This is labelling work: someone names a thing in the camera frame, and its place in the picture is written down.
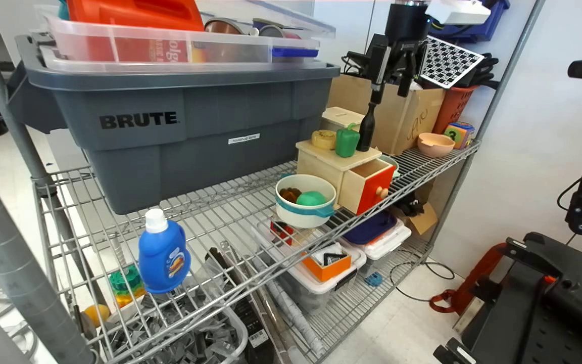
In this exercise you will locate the metal wire shelf rack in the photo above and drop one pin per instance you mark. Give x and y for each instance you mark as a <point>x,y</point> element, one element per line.
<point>38,301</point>

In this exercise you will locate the colourful toy block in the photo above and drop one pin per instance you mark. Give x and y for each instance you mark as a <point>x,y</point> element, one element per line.
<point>460,137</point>

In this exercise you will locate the teal toy ball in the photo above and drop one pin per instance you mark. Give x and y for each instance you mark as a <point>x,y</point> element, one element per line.
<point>312,199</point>

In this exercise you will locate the green toy stacking cups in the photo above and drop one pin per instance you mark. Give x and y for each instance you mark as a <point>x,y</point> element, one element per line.
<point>125,286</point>

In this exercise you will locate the white wire basket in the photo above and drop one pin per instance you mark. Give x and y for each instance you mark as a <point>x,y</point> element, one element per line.
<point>189,326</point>

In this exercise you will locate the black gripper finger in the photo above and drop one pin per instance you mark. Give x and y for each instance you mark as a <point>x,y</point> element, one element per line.
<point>379,72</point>
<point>408,73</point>

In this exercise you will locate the brown toy food piece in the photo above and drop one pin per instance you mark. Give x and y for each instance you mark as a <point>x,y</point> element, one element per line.
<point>290,194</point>

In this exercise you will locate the orange plastic container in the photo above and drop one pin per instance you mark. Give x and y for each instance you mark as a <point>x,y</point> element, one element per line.
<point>181,16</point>

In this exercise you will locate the pink bowl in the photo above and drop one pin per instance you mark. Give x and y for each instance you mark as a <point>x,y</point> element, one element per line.
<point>434,145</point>

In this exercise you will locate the white bowl teal rim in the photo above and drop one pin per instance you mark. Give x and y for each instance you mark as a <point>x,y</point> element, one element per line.
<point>304,218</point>

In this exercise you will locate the black toy bottle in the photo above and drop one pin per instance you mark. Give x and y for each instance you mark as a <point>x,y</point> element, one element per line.
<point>366,129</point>

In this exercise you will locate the clear bin with blue lid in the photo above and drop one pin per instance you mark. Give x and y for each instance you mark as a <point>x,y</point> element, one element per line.
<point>379,236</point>

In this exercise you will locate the clear plastic lidded bin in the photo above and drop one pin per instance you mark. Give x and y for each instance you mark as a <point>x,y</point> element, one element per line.
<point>88,48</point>

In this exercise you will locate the small wooden slot box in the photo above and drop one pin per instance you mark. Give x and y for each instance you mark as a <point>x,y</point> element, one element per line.
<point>336,118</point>

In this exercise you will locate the clear bin with orange item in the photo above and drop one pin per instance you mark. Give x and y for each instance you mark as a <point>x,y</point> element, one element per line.
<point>317,266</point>

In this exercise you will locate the black robot mobile base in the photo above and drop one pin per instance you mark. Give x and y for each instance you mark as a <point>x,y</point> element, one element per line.
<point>525,306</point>

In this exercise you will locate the grey Brute storage tote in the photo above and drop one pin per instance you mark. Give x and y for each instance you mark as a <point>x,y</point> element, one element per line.
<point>159,137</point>

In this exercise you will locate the terracotta plastic pot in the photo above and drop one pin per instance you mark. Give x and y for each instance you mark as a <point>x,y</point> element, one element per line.
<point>451,108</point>

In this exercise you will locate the blue detergent bottle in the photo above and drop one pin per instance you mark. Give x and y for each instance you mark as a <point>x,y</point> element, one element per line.
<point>164,260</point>

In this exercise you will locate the wooden box with red drawer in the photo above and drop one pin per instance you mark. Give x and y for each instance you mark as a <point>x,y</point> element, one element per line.
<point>361,181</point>

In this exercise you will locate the green toy bell pepper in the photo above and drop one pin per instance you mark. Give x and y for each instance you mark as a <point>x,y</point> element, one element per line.
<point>347,141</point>

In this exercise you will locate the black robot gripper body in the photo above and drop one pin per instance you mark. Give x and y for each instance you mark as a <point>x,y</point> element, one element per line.
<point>406,30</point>

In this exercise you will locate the brown cardboard box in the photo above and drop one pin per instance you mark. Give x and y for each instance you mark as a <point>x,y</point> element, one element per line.
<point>398,121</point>

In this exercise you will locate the white perforated grid panel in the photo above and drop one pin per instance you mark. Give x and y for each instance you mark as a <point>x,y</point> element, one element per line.
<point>447,63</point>

